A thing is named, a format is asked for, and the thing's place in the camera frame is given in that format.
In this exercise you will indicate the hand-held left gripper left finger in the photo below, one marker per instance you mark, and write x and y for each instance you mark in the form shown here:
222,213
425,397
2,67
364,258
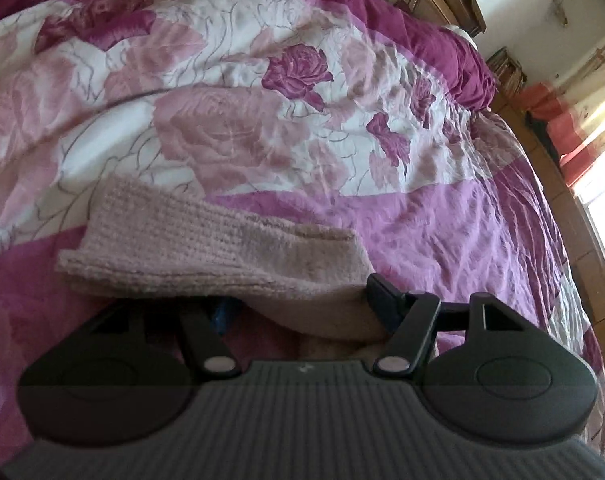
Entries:
202,345

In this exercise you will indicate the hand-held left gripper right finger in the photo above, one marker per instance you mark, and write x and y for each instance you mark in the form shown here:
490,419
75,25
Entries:
387,300

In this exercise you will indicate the pink knit cardigan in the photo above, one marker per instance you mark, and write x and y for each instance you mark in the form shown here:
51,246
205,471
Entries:
182,250

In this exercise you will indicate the window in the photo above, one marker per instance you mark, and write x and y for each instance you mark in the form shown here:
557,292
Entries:
604,225

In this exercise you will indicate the magenta pillow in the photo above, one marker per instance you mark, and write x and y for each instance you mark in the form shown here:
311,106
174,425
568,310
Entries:
462,60

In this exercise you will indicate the pink curtain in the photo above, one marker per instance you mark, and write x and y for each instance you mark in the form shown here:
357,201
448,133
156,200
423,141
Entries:
572,120

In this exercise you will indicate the stack of books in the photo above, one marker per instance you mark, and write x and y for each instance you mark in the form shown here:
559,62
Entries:
507,70

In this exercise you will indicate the pink striped floral bedspread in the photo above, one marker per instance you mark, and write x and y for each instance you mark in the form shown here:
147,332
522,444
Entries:
232,85

